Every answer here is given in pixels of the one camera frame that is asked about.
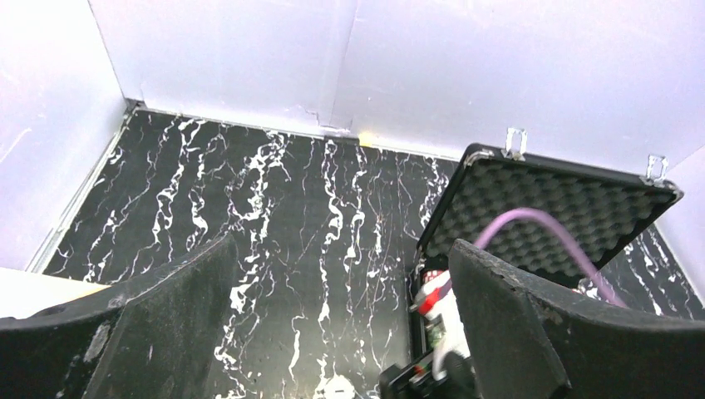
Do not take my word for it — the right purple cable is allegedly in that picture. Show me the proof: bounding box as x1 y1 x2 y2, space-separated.
473 207 629 308

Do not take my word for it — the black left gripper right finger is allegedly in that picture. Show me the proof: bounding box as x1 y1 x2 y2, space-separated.
449 240 704 398

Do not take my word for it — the white poker chip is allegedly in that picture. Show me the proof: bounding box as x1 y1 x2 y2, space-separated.
321 375 356 399

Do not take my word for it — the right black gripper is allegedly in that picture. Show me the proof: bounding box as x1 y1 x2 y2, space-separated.
379 351 476 399

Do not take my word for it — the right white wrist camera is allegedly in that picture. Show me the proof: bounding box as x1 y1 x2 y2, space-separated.
411 270 471 381

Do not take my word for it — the black poker set case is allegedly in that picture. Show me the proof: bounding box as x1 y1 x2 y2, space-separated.
407 127 685 359

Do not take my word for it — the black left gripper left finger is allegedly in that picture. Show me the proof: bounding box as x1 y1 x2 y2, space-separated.
1 236 238 398

